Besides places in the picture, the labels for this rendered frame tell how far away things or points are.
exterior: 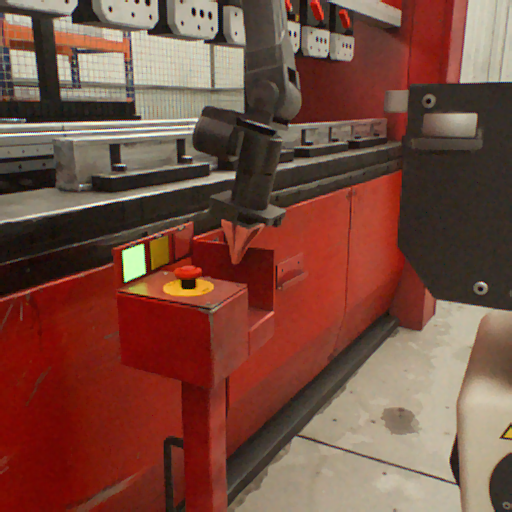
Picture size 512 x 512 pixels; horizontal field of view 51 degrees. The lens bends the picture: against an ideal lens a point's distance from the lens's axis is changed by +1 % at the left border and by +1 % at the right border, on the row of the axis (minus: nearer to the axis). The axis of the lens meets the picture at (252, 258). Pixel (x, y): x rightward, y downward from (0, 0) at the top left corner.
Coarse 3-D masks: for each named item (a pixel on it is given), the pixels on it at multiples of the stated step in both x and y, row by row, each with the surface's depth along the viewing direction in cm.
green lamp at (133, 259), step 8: (136, 248) 77; (128, 256) 76; (136, 256) 77; (128, 264) 76; (136, 264) 77; (144, 264) 79; (128, 272) 76; (136, 272) 78; (144, 272) 79; (128, 280) 76
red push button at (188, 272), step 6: (174, 270) 75; (180, 270) 74; (186, 270) 74; (192, 270) 74; (198, 270) 74; (180, 276) 73; (186, 276) 73; (192, 276) 73; (198, 276) 74; (180, 282) 75; (186, 282) 74; (192, 282) 74; (186, 288) 75; (192, 288) 75
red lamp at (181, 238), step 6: (186, 228) 88; (174, 234) 85; (180, 234) 87; (186, 234) 88; (174, 240) 85; (180, 240) 87; (186, 240) 89; (174, 246) 86; (180, 246) 87; (186, 246) 89; (174, 252) 86; (180, 252) 87; (186, 252) 89
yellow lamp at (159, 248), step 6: (156, 240) 81; (162, 240) 82; (150, 246) 80; (156, 246) 81; (162, 246) 83; (168, 246) 84; (156, 252) 81; (162, 252) 83; (168, 252) 84; (156, 258) 82; (162, 258) 83; (168, 258) 84; (156, 264) 82; (162, 264) 83
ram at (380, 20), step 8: (328, 0) 167; (336, 0) 171; (344, 0) 176; (352, 0) 181; (384, 0) 205; (392, 0) 212; (400, 0) 219; (352, 8) 182; (360, 8) 188; (368, 8) 193; (400, 8) 221; (360, 16) 196; (368, 16) 196; (376, 16) 201; (384, 16) 207; (392, 16) 214; (376, 24) 216; (384, 24) 216; (392, 24) 216; (400, 24) 223
